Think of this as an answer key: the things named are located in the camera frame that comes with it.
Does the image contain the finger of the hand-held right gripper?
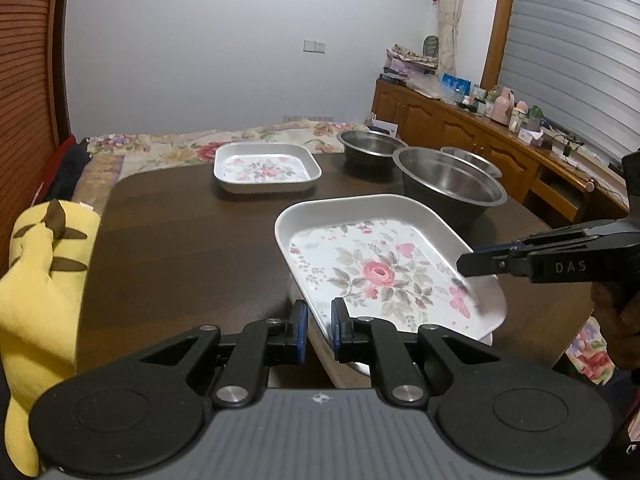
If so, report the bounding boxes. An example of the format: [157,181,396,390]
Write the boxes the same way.
[472,222,608,251]
[456,249,533,278]

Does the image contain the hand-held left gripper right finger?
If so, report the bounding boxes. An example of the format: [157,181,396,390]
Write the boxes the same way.
[331,298,501,406]

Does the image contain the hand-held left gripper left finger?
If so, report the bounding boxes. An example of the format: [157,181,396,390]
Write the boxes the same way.
[140,301,308,408]

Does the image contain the large floral white plate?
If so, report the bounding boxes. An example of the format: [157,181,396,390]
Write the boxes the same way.
[274,193,508,378]

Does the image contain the large stainless steel bowl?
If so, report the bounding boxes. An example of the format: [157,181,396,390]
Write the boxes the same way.
[392,147,508,228]

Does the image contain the person's right hand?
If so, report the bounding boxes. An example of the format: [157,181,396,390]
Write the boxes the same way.
[592,282,640,370]

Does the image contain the white power strip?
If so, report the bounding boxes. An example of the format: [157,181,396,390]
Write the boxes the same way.
[545,127,586,157]

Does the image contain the pink lidded cup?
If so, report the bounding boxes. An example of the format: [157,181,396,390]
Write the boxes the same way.
[510,101,530,133]

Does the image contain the pink thermos jug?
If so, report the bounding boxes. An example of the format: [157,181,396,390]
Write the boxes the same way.
[492,87,516,123]

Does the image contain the wooden sideboard cabinet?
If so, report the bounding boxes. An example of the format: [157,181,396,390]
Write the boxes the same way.
[371,79,631,223]

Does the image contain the small floral white plate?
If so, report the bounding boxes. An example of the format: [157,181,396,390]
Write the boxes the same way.
[213,142,322,194]

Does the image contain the clear plastic bags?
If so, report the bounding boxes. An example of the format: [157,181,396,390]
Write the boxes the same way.
[410,77,451,98]

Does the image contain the grey window blind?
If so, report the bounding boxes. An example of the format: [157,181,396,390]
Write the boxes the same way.
[492,0,640,161]

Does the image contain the floral fabric pile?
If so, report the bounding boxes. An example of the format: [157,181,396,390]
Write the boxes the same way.
[385,44,441,73]

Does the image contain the floral bed quilt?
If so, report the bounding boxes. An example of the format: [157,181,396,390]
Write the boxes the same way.
[82,120,376,201]

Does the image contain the cream patterned curtain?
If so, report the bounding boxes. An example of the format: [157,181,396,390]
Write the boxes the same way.
[435,0,468,81]

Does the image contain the yellow plush toy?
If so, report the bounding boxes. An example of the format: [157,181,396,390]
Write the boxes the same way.
[0,199,101,478]

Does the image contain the brown slatted wardrobe door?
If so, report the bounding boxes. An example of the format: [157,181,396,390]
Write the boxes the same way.
[0,0,76,271]

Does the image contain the wooden window frame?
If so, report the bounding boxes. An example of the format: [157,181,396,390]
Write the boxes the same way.
[481,0,518,91]

